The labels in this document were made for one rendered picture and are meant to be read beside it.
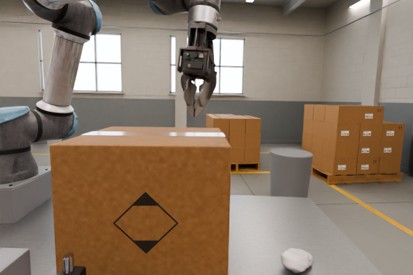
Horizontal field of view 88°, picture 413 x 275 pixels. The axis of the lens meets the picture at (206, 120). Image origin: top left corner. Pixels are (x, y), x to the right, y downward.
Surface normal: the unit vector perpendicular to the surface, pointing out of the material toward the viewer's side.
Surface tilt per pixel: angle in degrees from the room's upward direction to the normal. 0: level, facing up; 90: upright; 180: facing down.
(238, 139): 90
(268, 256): 0
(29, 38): 90
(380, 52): 90
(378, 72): 90
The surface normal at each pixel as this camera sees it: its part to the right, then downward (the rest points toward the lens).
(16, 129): 0.88, 0.04
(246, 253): 0.01, -1.00
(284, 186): -0.57, 0.14
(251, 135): 0.10, 0.10
